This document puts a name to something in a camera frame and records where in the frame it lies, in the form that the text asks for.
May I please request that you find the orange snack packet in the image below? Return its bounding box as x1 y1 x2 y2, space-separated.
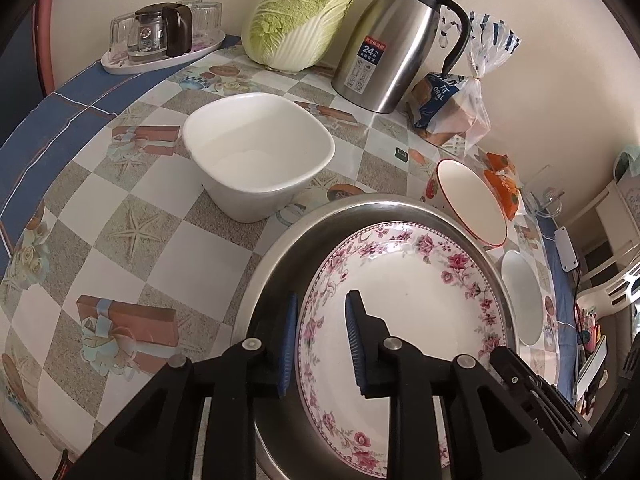
486 152 516 174
484 170 520 221

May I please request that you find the orange snack packet front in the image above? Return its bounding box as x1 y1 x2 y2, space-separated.
484 170 520 221

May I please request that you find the floral rimmed plate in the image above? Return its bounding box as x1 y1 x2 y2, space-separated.
296 220 514 478

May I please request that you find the blue plaid tablecloth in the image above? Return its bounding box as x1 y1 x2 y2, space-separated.
0 34 241 271

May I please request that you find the bagged sliced bread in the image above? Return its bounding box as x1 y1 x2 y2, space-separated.
406 11 521 150

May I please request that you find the pink rolled mat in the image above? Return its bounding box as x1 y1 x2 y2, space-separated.
32 0 55 96

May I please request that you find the white floral tray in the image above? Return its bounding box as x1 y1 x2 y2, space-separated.
100 29 227 75

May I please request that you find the stainless steel thermos jug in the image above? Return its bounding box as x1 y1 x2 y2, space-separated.
332 0 471 114

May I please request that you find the white square bowl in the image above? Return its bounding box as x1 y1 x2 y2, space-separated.
180 92 335 223

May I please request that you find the checkered patterned tablecloth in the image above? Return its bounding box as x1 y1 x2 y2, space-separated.
1 47 457 479

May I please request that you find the glass teapot brown handle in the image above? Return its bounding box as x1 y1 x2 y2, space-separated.
128 2 192 60

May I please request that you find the white plastic chair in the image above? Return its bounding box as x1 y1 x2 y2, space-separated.
576 238 639 318

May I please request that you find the white side shelf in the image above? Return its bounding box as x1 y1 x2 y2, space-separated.
564 180 639 270

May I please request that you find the napa cabbage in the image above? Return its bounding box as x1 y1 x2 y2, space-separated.
241 0 354 73

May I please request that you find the small white bowl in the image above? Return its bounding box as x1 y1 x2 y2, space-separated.
500 250 544 347

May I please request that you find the clear glass mug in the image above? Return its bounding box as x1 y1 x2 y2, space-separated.
521 165 564 219

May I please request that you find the orange snack packet back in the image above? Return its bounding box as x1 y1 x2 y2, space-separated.
486 152 516 174

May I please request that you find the red rimmed white bowl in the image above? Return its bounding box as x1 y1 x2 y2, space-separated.
422 159 508 248

